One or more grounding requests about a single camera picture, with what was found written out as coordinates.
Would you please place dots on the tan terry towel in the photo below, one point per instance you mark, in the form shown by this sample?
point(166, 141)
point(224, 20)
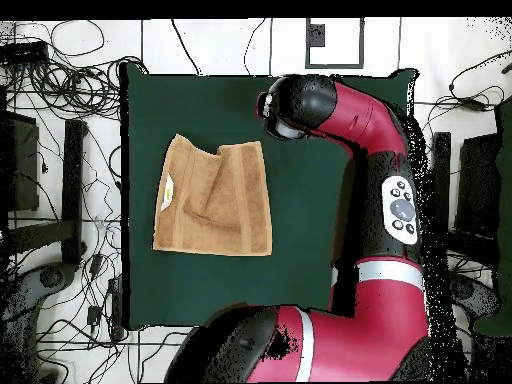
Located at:
point(216, 208)

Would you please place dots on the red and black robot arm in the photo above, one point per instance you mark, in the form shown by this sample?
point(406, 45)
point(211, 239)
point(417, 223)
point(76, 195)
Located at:
point(380, 320)

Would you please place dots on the dark flat box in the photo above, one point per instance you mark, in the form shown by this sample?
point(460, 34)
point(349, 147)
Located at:
point(478, 184)
point(22, 168)

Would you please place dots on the dark green table cloth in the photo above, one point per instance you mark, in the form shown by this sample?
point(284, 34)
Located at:
point(180, 100)

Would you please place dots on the small dark grey square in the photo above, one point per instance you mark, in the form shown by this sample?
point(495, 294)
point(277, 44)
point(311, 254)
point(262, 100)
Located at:
point(316, 36)

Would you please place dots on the black stand foot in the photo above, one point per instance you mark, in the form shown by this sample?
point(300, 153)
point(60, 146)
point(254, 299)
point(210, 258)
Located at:
point(72, 180)
point(442, 160)

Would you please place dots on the black power adapter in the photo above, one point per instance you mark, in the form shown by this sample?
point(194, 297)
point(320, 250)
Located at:
point(96, 264)
point(94, 315)

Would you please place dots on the black power strip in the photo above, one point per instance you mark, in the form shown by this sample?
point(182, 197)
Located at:
point(116, 304)

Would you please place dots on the dark green draped cloth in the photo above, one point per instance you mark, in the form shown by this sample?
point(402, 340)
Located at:
point(506, 200)

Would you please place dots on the dark chair base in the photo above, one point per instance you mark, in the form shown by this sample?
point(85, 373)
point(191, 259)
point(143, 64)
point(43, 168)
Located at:
point(476, 296)
point(48, 278)

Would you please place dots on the grey square floor frame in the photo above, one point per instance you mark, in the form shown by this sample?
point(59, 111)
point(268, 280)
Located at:
point(335, 66)

